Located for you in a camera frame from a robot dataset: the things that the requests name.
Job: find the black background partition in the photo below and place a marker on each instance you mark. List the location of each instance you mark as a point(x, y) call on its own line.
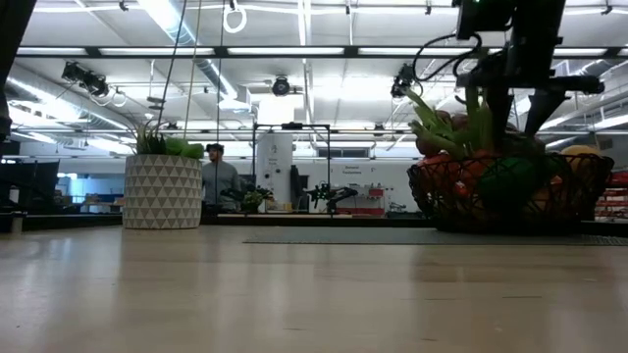
point(29, 184)

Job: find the grey woven placemat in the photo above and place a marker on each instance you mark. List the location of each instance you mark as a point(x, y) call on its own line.
point(392, 236)

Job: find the white cylindrical pillar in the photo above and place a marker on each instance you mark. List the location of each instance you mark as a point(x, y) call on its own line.
point(274, 162)

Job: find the black background robot arm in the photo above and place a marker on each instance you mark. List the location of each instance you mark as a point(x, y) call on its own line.
point(333, 193)

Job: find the green and white leek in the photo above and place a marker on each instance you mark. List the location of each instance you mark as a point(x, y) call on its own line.
point(441, 132)

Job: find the succulent in white patterned pot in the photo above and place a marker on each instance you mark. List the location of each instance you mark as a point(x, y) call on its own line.
point(162, 196)

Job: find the person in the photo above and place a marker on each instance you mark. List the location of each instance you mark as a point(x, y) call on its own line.
point(221, 181)

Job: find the red and yellow mango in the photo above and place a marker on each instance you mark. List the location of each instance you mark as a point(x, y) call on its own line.
point(549, 193)

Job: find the black rig-mounted camera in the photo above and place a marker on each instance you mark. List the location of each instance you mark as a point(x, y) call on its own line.
point(88, 81)
point(402, 83)
point(281, 86)

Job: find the red storage rack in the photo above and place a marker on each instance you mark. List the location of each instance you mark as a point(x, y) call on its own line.
point(613, 196)

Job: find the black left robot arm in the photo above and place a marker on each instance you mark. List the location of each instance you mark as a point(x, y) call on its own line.
point(12, 49)

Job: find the small green background plant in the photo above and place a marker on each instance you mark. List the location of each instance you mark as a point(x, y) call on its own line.
point(253, 201)

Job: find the black background rig frame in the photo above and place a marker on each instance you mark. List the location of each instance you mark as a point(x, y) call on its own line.
point(292, 126)

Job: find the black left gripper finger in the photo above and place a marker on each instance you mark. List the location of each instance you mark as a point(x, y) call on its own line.
point(499, 117)
point(542, 110)

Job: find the red and white shelf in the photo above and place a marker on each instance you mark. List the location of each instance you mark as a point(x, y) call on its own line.
point(363, 208)

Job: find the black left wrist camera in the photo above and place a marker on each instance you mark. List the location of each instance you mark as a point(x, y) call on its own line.
point(483, 19)

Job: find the orange pumpkin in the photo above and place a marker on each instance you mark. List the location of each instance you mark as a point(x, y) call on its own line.
point(441, 171)

